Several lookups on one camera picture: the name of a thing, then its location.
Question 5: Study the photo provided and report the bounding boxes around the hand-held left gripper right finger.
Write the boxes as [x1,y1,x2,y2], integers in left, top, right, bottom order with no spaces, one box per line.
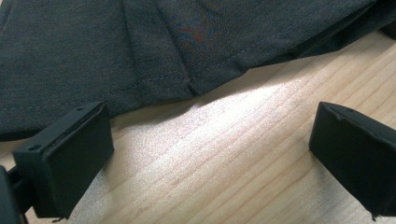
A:
[308,101,396,218]

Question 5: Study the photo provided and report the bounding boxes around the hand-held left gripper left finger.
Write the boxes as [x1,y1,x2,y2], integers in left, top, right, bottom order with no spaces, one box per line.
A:
[12,100,115,220]

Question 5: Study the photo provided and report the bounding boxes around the dark grey pleated skirt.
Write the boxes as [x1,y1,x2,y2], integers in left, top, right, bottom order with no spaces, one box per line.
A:
[0,0,396,143]

